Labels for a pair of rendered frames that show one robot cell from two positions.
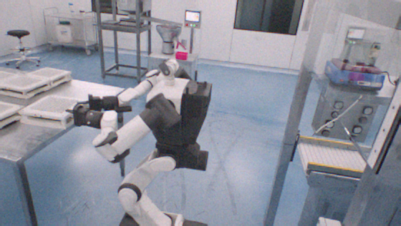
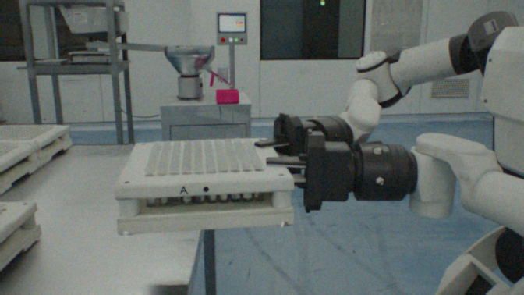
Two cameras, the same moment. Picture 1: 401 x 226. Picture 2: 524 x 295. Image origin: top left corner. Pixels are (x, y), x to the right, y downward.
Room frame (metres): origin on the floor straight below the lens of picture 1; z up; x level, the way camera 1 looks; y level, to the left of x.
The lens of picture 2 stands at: (0.66, 0.88, 1.28)
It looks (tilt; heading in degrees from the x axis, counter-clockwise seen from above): 15 degrees down; 346
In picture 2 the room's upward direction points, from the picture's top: straight up
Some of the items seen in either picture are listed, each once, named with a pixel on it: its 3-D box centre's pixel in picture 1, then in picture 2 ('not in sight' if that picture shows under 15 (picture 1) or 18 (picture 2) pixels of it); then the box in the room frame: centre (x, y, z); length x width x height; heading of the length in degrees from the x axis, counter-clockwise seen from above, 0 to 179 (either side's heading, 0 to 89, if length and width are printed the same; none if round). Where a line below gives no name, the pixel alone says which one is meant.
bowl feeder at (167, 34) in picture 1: (172, 40); (198, 72); (4.08, 0.52, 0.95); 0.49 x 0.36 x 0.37; 83
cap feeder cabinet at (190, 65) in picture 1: (173, 79); (207, 148); (4.03, 0.48, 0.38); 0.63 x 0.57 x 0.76; 83
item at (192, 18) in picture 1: (191, 32); (231, 54); (4.14, 0.25, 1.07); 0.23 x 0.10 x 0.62; 83
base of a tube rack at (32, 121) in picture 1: (57, 114); (205, 191); (1.37, 0.80, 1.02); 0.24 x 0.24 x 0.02; 84
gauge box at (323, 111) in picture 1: (343, 115); not in sight; (1.18, -0.65, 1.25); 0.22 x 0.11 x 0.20; 83
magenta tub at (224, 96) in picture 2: (181, 56); (227, 96); (3.81, 0.35, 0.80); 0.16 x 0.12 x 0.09; 83
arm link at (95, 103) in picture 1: (99, 103); (305, 143); (1.47, 0.60, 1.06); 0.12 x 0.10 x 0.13; 117
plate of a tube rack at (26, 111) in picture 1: (56, 106); (203, 163); (1.37, 0.80, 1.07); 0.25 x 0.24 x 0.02; 174
